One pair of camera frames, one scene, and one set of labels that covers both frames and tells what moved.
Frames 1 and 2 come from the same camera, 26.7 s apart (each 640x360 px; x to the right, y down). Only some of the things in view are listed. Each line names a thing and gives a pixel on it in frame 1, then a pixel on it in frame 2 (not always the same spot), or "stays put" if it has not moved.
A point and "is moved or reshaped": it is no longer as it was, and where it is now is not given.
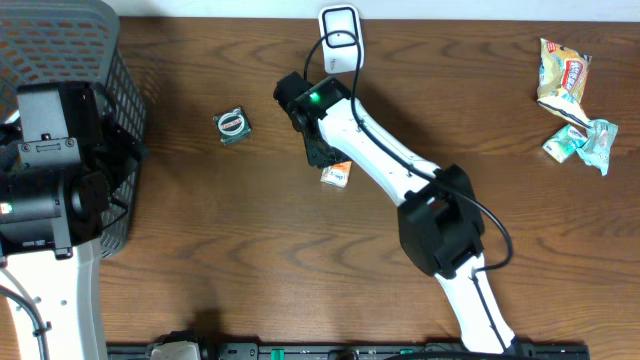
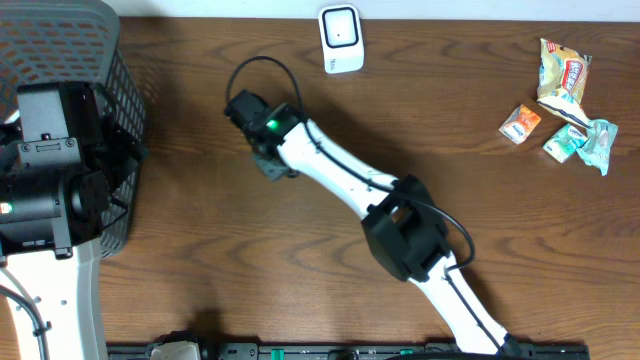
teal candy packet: (564, 143) stays put
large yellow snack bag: (563, 76) stays put
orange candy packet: (336, 174) is moved or reshaped
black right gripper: (316, 162) → (270, 172)
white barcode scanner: (341, 38) stays put
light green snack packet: (597, 148) stays put
